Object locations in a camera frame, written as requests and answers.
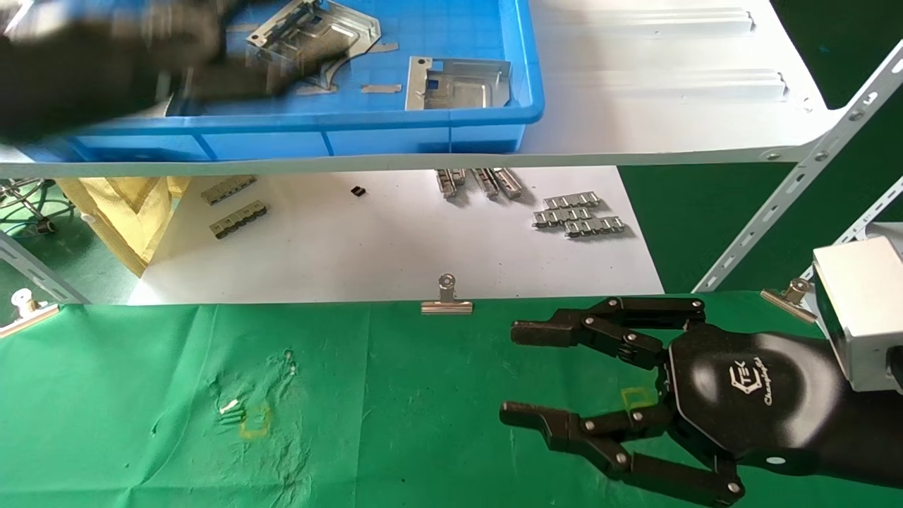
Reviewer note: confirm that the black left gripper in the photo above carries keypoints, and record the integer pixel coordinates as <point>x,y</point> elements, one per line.
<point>85,70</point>

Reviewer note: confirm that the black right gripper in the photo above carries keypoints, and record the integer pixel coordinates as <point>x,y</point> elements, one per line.
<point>762,395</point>

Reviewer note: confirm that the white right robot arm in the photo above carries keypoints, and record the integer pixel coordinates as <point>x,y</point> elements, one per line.
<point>861,310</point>

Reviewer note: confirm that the silver ridged metal strip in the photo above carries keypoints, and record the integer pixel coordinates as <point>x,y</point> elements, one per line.
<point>595,226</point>
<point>562,216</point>
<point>573,200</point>

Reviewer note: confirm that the small flat metal strip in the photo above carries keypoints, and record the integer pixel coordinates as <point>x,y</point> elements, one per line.
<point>381,89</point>
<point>384,48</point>

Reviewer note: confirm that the silver metal binder clip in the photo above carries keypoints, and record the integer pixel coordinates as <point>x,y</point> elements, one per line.
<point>446,307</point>
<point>790,303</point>
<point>28,319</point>

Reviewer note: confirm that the yellow woven bag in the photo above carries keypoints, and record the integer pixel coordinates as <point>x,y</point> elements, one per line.
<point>120,212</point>

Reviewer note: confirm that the silver slotted metal bar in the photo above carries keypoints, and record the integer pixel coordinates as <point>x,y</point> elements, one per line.
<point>509,183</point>
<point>450,182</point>
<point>485,183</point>

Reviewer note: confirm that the green table cloth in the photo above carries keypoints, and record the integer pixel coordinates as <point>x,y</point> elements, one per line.
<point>388,409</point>

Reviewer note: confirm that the blue plastic bin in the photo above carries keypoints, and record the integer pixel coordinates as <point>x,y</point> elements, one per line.
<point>423,134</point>

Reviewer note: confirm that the flat sheet metal plate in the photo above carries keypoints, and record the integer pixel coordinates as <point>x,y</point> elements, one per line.
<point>458,92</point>

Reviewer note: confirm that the white metal shelf rack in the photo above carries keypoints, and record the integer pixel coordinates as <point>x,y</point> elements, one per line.
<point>670,106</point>

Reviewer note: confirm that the silver sheet metal bracket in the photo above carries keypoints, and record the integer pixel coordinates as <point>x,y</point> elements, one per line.
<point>331,32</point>

